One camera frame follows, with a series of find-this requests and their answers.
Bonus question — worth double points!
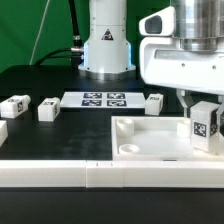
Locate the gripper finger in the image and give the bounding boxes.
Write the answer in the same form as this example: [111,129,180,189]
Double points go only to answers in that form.
[216,95,224,132]
[176,89,194,118]

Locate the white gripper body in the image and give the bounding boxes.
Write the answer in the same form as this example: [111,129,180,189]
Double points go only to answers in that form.
[139,5,224,95]

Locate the white square tabletop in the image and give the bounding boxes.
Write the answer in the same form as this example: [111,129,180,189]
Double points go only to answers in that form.
[111,116,224,162]

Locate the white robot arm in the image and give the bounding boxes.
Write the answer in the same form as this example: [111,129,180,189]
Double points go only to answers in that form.
[79,0,224,126]

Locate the white plate with four tags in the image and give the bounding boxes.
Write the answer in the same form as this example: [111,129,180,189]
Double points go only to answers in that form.
[61,92,145,109]

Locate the white U-shaped obstacle fence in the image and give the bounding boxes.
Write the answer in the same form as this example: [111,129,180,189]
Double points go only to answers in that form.
[0,159,224,188]

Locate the black cable bundle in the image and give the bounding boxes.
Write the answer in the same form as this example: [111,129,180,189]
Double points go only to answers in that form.
[34,0,85,66]

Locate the thin white cable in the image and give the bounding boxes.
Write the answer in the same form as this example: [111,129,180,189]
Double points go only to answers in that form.
[29,0,52,66]

